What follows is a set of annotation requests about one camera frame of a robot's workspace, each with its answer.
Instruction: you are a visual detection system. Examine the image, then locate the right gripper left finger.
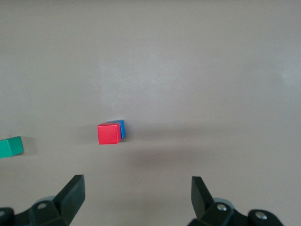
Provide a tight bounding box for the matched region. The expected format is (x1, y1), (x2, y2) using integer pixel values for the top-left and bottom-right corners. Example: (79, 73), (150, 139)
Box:
(0, 174), (86, 226)

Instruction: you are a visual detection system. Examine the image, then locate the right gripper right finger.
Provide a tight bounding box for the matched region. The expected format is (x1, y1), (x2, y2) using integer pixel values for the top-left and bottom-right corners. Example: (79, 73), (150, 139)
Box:
(189, 176), (286, 226)

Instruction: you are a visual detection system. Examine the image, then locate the red wooden block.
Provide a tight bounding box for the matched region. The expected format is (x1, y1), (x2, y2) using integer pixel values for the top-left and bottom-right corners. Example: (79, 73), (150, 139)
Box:
(97, 123), (121, 145)

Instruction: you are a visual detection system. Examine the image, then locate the green wooden block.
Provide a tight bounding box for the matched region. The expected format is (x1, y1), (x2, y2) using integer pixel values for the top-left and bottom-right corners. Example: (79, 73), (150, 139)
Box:
(0, 136), (24, 159)

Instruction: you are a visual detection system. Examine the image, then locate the blue wooden block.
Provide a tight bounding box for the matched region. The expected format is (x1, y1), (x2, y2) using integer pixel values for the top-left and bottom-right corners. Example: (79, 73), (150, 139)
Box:
(105, 119), (127, 139)

